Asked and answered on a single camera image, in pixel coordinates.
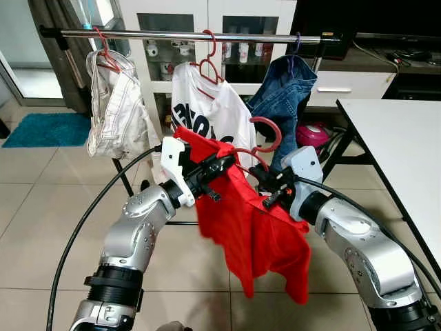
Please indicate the white black-print T-shirt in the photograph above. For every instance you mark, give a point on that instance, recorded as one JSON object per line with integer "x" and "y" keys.
{"x": 220, "y": 96}

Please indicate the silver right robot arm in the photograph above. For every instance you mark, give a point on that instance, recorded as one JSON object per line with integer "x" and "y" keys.
{"x": 365, "y": 255}

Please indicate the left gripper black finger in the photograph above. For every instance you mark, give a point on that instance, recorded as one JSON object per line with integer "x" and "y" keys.
{"x": 210, "y": 193}
{"x": 220, "y": 165}

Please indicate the robot leg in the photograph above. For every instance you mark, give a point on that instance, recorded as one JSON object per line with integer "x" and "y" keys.
{"x": 173, "y": 327}

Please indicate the white TV bench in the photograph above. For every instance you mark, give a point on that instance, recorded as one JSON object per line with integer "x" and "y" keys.
{"x": 365, "y": 84}

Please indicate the grey-brown curtain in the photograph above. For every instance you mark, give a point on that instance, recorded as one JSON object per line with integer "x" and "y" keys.
{"x": 69, "y": 76}

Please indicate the white table black legs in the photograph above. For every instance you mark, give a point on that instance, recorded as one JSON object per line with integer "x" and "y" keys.
{"x": 400, "y": 152}

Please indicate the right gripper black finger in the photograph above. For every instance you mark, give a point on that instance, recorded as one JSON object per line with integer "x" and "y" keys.
{"x": 263, "y": 176}
{"x": 271, "y": 201}

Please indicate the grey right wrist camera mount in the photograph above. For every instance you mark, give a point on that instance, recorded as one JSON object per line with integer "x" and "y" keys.
{"x": 303, "y": 165}

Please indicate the black television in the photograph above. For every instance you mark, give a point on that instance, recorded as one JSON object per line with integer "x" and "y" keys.
{"x": 372, "y": 21}

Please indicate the purple hanger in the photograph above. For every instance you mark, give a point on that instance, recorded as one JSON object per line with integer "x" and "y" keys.
{"x": 293, "y": 65}

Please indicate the plain red shirt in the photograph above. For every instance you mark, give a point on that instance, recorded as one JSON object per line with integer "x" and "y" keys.
{"x": 248, "y": 234}

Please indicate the teal floor mat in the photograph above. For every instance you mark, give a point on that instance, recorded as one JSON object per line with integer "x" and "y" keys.
{"x": 45, "y": 131}

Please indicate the glass sliding door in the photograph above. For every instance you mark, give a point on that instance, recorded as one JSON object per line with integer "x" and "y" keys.
{"x": 27, "y": 41}

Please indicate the pink clothes iron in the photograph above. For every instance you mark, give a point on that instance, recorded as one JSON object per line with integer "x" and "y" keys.
{"x": 313, "y": 134}

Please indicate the white checked shorts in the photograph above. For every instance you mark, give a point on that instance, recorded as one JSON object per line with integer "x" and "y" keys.
{"x": 117, "y": 110}

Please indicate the white glass-door cabinet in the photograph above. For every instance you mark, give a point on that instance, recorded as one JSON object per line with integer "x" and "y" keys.
{"x": 208, "y": 10}

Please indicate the chrome and black clothes rack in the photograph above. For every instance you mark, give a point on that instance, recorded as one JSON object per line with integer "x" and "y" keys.
{"x": 151, "y": 34}

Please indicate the blue denim jeans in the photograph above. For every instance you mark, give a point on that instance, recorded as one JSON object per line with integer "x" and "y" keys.
{"x": 282, "y": 96}

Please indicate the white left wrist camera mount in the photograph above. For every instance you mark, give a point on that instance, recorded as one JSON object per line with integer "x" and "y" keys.
{"x": 172, "y": 162}

